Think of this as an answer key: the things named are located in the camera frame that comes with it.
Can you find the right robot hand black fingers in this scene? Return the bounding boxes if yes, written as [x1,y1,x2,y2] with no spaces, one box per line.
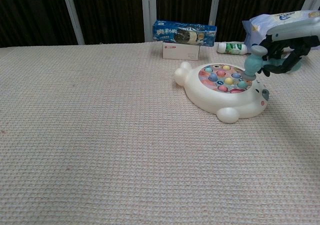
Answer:
[256,17,320,78]

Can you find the teal toy hammer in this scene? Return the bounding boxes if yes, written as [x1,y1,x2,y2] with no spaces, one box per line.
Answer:
[243,45,303,82]

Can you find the white fish toy game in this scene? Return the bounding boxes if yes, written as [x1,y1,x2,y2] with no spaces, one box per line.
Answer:
[174,61,271,124]

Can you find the light blue snack bag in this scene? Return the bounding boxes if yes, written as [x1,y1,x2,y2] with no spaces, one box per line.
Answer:
[241,9,320,54]

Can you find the white bottle green label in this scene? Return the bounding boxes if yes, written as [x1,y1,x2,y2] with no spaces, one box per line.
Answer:
[216,41,249,56]

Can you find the blue cookie box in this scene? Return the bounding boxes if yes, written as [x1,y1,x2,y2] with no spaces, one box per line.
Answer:
[152,19,218,48]

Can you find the small white cardboard box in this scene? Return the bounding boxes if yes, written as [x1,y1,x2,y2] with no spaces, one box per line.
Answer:
[162,41,201,61]

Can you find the beige woven tablecloth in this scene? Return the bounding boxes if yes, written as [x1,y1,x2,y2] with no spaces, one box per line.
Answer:
[0,40,320,225]

